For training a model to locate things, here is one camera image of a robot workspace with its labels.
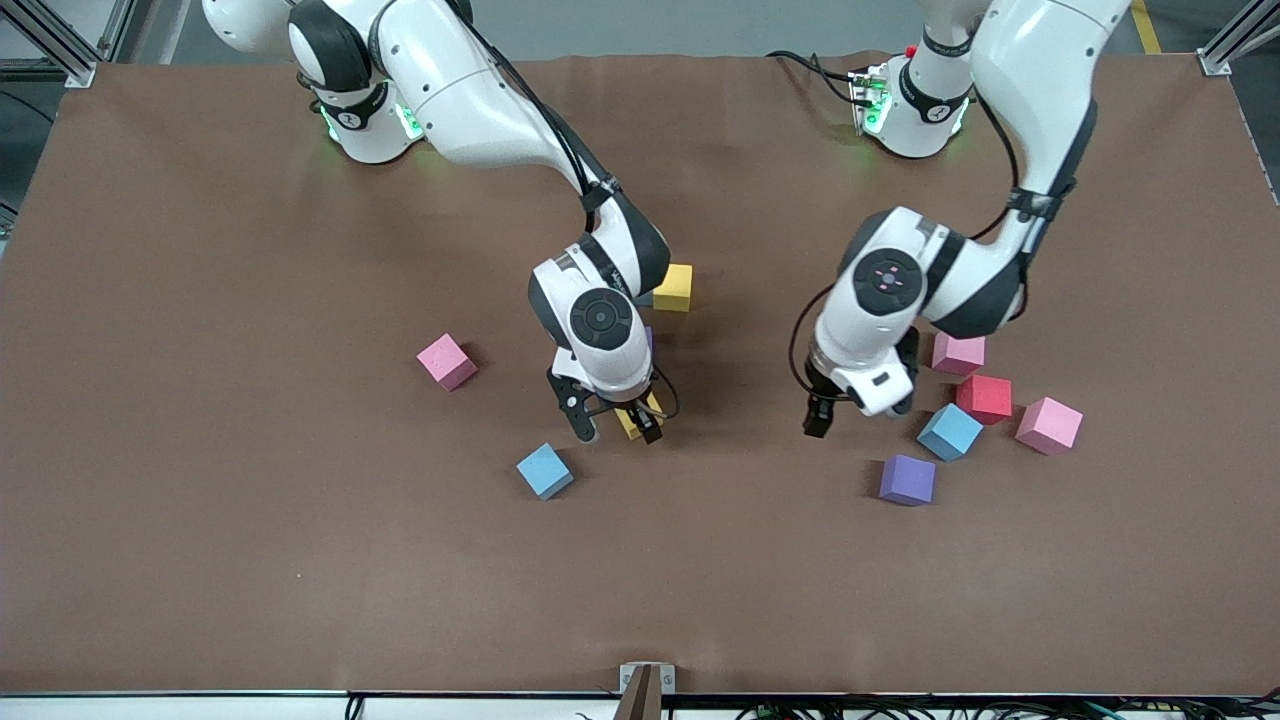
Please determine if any yellow foam block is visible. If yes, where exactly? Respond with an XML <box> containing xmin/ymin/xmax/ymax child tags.
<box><xmin>655</xmin><ymin>263</ymin><xmax>693</xmax><ymax>313</ymax></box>
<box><xmin>614</xmin><ymin>392</ymin><xmax>665</xmax><ymax>442</ymax></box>

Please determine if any red foam block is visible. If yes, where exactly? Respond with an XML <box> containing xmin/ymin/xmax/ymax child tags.
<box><xmin>955</xmin><ymin>374</ymin><xmax>1013</xmax><ymax>426</ymax></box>

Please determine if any pink foam block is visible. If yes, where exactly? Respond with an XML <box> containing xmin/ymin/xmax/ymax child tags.
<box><xmin>1015</xmin><ymin>396</ymin><xmax>1084</xmax><ymax>457</ymax></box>
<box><xmin>417</xmin><ymin>333</ymin><xmax>479</xmax><ymax>392</ymax></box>
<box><xmin>932</xmin><ymin>332</ymin><xmax>987</xmax><ymax>377</ymax></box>

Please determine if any large table mat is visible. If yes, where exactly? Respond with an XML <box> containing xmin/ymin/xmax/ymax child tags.
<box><xmin>0</xmin><ymin>50</ymin><xmax>1280</xmax><ymax>696</ymax></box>

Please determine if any small metal bracket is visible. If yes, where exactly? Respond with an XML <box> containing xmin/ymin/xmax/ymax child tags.
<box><xmin>619</xmin><ymin>662</ymin><xmax>676</xmax><ymax>720</ymax></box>

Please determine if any black arm base cable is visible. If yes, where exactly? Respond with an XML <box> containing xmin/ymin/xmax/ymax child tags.
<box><xmin>765</xmin><ymin>50</ymin><xmax>863</xmax><ymax>106</ymax></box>

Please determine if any aluminium frame post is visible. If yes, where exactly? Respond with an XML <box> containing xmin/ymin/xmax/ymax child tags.
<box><xmin>0</xmin><ymin>0</ymin><xmax>101</xmax><ymax>89</ymax></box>
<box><xmin>1198</xmin><ymin>0</ymin><xmax>1280</xmax><ymax>77</ymax></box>

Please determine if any white table frame rail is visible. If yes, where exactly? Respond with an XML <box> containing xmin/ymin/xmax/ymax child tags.
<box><xmin>0</xmin><ymin>693</ymin><xmax>1280</xmax><ymax>720</ymax></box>

